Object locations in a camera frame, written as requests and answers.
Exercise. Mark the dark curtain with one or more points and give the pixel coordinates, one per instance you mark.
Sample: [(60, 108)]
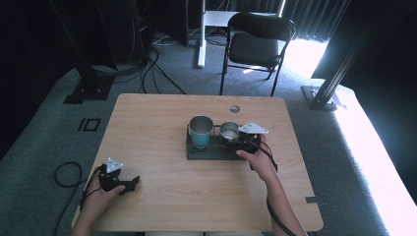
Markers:
[(308, 16)]

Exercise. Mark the person's right hand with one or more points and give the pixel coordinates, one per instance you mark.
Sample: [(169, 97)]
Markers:
[(259, 162)]

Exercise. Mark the round table grommet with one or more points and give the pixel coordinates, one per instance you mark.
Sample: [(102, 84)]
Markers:
[(234, 108)]

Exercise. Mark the brown metal cup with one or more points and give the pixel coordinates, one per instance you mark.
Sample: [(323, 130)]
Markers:
[(229, 132)]

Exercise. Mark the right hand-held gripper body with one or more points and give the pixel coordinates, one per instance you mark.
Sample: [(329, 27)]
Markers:
[(250, 141)]

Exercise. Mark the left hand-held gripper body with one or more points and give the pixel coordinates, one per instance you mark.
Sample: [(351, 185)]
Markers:
[(109, 178)]

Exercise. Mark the black folding chair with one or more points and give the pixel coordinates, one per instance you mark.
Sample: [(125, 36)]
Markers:
[(255, 49)]

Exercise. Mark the black metal stand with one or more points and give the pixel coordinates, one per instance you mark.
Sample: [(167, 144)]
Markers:
[(87, 75), (327, 88)]

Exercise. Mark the person's left hand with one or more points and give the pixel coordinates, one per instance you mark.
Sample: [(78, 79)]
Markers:
[(100, 198)]

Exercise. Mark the teal metal cup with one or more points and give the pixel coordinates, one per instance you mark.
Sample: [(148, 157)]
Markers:
[(200, 132)]

